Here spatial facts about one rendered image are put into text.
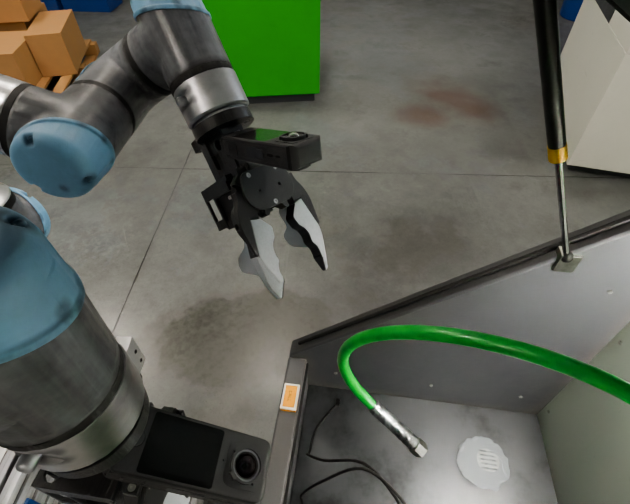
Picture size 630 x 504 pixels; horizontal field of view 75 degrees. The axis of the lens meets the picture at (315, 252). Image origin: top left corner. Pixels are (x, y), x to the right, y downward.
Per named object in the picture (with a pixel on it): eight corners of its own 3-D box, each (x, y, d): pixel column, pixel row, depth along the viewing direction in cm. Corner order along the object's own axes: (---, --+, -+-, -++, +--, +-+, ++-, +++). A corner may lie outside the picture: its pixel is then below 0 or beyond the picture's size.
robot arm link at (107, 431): (146, 333, 26) (77, 475, 20) (166, 368, 29) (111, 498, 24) (36, 319, 26) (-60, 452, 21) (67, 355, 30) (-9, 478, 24)
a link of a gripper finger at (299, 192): (317, 219, 53) (275, 164, 50) (325, 216, 51) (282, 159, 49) (298, 243, 50) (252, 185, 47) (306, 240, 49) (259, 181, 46)
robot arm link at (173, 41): (156, 21, 51) (207, -21, 47) (196, 105, 52) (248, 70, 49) (105, 4, 44) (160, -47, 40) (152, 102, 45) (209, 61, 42)
